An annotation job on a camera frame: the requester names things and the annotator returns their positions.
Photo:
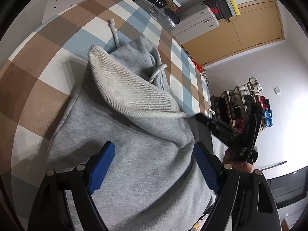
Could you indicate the black television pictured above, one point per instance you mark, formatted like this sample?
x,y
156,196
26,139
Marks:
x,y
286,187

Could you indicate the white drawer cabinet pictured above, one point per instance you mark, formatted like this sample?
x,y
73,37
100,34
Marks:
x,y
195,24

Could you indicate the white wall switch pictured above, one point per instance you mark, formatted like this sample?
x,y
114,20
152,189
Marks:
x,y
277,90

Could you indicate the yellow box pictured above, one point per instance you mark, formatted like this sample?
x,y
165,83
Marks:
x,y
232,3

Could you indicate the red cloth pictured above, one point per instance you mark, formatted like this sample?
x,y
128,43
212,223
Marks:
x,y
197,67

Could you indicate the wooden door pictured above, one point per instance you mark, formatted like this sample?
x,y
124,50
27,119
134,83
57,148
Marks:
x,y
240,33

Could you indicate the black electronic device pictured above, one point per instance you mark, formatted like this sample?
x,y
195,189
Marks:
x,y
157,1

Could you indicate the grey hoodie with red print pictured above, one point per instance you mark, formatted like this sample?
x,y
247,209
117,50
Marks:
x,y
144,173

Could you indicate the shoe rack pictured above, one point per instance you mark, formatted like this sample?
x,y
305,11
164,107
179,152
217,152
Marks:
x,y
240,110

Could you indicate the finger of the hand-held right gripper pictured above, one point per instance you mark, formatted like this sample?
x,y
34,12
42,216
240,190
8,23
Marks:
x,y
214,122
222,138

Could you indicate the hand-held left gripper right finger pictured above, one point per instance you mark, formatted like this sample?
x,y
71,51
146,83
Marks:
x,y
208,168

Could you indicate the silver suitcase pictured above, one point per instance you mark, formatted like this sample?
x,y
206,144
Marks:
x,y
160,16

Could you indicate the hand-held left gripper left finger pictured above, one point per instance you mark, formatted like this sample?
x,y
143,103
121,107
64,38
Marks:
x,y
101,168

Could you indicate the checked bed sheet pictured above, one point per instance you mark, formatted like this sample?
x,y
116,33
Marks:
x,y
36,77

